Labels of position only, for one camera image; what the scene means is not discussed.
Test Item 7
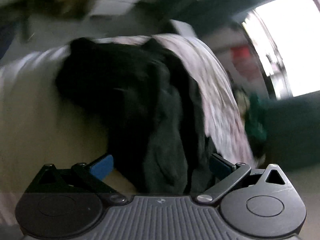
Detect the black knit garment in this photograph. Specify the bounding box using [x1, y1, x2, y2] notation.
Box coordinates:
[55, 38, 215, 194]

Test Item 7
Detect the green clothes pile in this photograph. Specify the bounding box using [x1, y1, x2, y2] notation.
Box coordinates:
[245, 94, 267, 142]

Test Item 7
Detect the right teal curtain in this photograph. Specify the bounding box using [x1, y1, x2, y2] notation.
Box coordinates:
[260, 92, 319, 171]

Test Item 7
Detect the teal curtain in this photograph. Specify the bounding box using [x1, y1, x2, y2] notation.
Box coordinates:
[161, 0, 272, 36]
[260, 92, 319, 171]

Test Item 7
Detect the black framed window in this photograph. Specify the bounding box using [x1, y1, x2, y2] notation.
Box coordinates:
[242, 0, 319, 99]

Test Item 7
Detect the left teal curtain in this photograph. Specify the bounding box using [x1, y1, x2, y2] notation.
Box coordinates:
[161, 0, 272, 36]

